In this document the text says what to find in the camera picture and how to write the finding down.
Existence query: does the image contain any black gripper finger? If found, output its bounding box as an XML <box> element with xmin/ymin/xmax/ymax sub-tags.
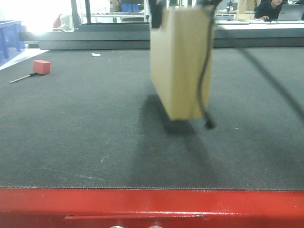
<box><xmin>148</xmin><ymin>0</ymin><xmax>163</xmax><ymax>28</ymax></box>

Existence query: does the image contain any tall brown cardboard box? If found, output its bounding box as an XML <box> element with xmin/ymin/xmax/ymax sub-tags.
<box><xmin>151</xmin><ymin>7</ymin><xmax>211</xmax><ymax>120</ymax></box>

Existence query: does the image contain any dark conveyor belt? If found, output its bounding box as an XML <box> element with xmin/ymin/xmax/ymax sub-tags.
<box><xmin>0</xmin><ymin>48</ymin><xmax>304</xmax><ymax>190</ymax></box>

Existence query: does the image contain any white paper scrap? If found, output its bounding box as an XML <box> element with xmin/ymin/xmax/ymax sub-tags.
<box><xmin>92</xmin><ymin>53</ymin><xmax>101</xmax><ymax>57</ymax></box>

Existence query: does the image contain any white work table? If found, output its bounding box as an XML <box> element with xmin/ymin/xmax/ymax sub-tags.
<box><xmin>216</xmin><ymin>19</ymin><xmax>304</xmax><ymax>30</ymax></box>

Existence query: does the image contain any person in black shirt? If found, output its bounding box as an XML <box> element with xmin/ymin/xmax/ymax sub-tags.
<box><xmin>254</xmin><ymin>0</ymin><xmax>288</xmax><ymax>20</ymax></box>

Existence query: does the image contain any small red block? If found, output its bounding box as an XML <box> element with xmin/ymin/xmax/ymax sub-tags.
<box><xmin>33</xmin><ymin>60</ymin><xmax>51</xmax><ymax>75</ymax></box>

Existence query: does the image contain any grey laptop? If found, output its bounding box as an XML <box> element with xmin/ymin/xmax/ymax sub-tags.
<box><xmin>277</xmin><ymin>4</ymin><xmax>304</xmax><ymax>21</ymax></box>

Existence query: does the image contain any metal rod tool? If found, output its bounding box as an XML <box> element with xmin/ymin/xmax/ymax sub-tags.
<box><xmin>9</xmin><ymin>72</ymin><xmax>38</xmax><ymax>84</ymax></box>

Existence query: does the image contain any blue plastic stool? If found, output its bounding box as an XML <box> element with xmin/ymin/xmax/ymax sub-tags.
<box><xmin>0</xmin><ymin>20</ymin><xmax>25</xmax><ymax>66</ymax></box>

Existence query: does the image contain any black metal frame rail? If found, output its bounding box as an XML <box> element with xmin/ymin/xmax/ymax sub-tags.
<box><xmin>19</xmin><ymin>24</ymin><xmax>304</xmax><ymax>50</ymax></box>

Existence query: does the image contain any black hanging cable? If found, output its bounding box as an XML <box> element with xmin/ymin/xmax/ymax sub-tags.
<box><xmin>196</xmin><ymin>0</ymin><xmax>304</xmax><ymax>130</ymax></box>

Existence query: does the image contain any red conveyor frame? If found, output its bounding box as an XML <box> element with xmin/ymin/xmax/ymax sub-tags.
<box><xmin>0</xmin><ymin>188</ymin><xmax>304</xmax><ymax>228</ymax></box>

